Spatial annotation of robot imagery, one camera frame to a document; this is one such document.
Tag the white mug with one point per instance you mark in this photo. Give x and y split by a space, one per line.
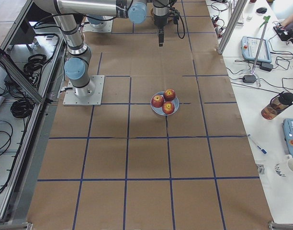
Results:
285 168

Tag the square metal base plate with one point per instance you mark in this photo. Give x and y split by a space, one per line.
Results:
97 91

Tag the glass jar with black lid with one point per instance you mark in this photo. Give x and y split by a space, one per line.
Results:
277 105

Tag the green tipped metal rod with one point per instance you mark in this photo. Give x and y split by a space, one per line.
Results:
263 26

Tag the blue white pen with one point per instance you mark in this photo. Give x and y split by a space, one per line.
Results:
257 145

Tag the teach pendant lower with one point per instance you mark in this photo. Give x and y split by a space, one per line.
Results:
288 131

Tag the black computer mouse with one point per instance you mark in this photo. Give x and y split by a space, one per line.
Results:
261 10

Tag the teach pendant upper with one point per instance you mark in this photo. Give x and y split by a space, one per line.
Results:
249 46

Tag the light blue plate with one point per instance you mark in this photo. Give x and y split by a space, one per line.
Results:
159 110

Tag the aluminium frame post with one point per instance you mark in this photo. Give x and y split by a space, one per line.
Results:
231 25

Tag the black power adapter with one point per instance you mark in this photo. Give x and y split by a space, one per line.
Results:
249 79

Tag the teach pendant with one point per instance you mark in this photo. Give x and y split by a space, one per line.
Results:
249 46
288 131

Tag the red apple on plate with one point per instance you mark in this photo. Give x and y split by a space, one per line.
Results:
157 101
168 107
169 95

